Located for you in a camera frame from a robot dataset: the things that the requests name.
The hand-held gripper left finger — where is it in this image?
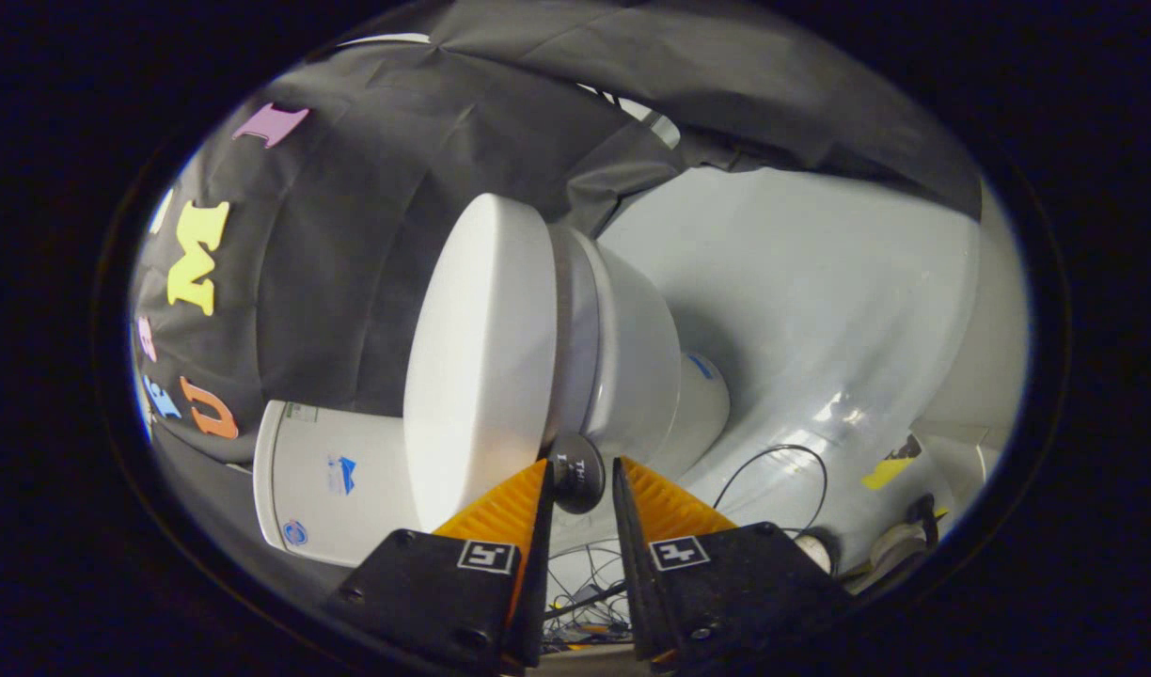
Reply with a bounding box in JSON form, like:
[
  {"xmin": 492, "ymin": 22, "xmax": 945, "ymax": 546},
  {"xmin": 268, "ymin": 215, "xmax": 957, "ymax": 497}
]
[{"xmin": 326, "ymin": 458, "xmax": 558, "ymax": 673}]

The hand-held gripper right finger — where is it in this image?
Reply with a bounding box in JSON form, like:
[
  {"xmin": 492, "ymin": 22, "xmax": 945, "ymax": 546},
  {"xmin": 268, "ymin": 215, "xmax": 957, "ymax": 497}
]
[{"xmin": 611, "ymin": 457, "xmax": 854, "ymax": 664}]

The black round lid handle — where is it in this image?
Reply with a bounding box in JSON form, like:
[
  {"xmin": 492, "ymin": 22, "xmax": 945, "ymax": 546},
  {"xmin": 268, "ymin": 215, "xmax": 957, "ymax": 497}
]
[{"xmin": 549, "ymin": 433, "xmax": 607, "ymax": 515}]

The white toilet lid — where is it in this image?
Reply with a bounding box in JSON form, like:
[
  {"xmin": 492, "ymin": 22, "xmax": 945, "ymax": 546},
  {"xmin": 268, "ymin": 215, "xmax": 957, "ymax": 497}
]
[{"xmin": 403, "ymin": 193, "xmax": 560, "ymax": 532}]

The white toilet tank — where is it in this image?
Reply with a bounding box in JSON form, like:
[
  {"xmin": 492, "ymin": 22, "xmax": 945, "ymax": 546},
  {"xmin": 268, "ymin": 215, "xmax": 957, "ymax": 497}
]
[{"xmin": 253, "ymin": 400, "xmax": 426, "ymax": 568}]

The yellow floor sticker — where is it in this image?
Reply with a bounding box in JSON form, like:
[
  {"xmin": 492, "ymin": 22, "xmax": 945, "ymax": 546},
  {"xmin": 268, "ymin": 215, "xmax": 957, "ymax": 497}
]
[{"xmin": 862, "ymin": 434, "xmax": 922, "ymax": 491}]

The black backdrop cloth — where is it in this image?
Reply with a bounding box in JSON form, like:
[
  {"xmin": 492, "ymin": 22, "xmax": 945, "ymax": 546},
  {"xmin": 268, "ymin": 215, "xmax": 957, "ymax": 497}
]
[{"xmin": 129, "ymin": 0, "xmax": 985, "ymax": 471}]

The looped black cable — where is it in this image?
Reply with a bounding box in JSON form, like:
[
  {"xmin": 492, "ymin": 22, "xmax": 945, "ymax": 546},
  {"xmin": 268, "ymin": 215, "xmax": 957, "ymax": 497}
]
[{"xmin": 712, "ymin": 444, "xmax": 828, "ymax": 537}]

